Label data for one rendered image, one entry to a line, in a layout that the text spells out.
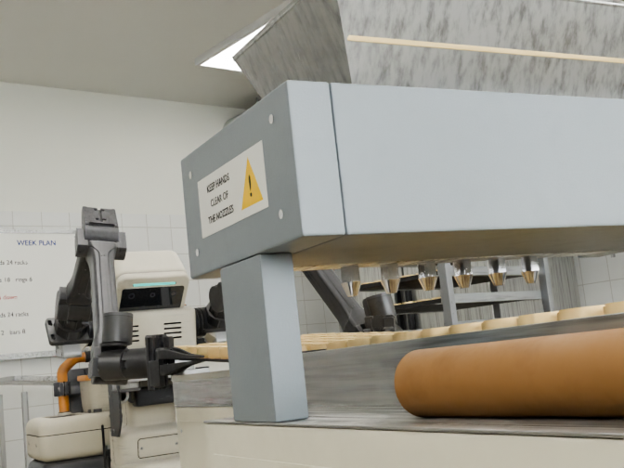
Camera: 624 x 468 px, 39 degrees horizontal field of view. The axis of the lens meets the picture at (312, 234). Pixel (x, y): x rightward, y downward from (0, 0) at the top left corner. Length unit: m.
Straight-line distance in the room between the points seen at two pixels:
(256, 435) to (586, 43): 0.65
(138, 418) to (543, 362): 1.99
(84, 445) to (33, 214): 3.74
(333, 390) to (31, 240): 5.23
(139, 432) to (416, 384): 1.81
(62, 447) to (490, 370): 2.15
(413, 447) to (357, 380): 0.37
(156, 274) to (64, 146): 4.12
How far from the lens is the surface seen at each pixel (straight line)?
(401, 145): 0.95
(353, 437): 0.81
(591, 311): 0.83
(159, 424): 2.58
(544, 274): 3.37
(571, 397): 0.64
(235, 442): 1.07
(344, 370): 1.12
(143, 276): 2.48
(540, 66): 1.19
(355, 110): 0.93
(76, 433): 2.75
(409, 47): 1.06
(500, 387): 0.69
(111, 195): 6.61
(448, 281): 2.86
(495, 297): 3.13
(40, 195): 6.39
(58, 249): 6.35
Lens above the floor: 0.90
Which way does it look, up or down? 8 degrees up
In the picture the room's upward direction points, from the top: 6 degrees counter-clockwise
